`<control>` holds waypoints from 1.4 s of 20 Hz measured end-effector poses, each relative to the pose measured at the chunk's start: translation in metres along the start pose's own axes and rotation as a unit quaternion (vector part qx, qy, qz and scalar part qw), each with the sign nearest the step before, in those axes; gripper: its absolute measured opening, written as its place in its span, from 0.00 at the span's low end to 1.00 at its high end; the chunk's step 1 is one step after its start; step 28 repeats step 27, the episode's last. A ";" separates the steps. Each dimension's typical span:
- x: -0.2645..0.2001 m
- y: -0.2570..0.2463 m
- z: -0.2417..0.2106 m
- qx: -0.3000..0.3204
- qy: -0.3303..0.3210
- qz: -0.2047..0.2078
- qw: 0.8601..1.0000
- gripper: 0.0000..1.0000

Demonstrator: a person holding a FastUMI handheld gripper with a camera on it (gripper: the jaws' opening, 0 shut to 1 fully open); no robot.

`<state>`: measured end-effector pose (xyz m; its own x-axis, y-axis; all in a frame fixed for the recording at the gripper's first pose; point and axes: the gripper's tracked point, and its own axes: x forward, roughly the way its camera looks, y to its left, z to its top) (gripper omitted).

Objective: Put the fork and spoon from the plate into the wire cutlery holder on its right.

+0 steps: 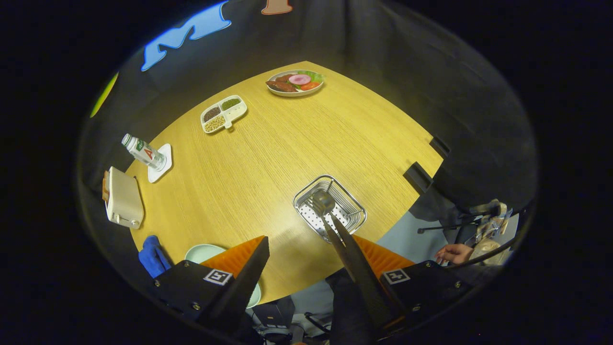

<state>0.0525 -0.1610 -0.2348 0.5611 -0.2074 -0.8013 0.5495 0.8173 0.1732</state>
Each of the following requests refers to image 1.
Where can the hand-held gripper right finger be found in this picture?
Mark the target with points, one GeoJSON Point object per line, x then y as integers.
{"type": "Point", "coordinates": [368, 287]}

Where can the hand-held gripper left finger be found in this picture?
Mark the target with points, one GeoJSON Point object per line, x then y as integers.
{"type": "Point", "coordinates": [246, 282]}

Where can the pale green plate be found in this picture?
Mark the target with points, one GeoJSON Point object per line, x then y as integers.
{"type": "Point", "coordinates": [203, 252]}

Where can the blue towel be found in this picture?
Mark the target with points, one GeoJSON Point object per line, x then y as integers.
{"type": "Point", "coordinates": [153, 258]}

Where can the black table clamp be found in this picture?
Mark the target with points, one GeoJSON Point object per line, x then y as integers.
{"type": "Point", "coordinates": [439, 147]}
{"type": "Point", "coordinates": [419, 177]}

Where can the white square coaster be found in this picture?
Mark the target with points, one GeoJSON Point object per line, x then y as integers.
{"type": "Point", "coordinates": [163, 170]}

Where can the white toaster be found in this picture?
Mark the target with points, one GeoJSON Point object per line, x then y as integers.
{"type": "Point", "coordinates": [124, 199]}

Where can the small plastic drink bottle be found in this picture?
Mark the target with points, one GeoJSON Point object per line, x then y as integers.
{"type": "Point", "coordinates": [143, 151]}

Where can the white divided dish of beans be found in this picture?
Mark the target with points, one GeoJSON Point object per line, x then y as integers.
{"type": "Point", "coordinates": [225, 115]}

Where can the toast slice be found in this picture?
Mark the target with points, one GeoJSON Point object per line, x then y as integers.
{"type": "Point", "coordinates": [105, 187]}

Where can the plate of toy food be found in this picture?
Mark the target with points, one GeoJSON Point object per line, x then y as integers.
{"type": "Point", "coordinates": [292, 84]}

